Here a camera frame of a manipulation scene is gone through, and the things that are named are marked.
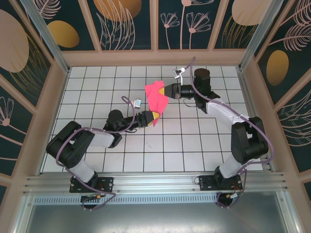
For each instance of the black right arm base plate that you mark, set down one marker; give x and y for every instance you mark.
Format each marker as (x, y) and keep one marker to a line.
(206, 182)

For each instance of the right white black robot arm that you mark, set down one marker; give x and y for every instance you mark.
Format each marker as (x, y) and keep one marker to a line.
(223, 111)

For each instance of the aluminium side rail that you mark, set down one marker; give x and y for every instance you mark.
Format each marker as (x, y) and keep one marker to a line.
(255, 121)

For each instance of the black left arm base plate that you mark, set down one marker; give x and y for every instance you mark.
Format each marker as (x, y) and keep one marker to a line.
(107, 183)

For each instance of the grey metal shelf sheet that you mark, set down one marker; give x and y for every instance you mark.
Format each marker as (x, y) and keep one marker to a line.
(155, 218)

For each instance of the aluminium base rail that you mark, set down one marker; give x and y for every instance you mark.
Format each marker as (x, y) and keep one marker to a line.
(155, 182)

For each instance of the aluminium corner post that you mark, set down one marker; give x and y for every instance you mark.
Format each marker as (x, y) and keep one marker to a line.
(48, 41)
(257, 36)

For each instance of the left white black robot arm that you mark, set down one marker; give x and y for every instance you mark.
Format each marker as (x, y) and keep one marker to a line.
(102, 138)

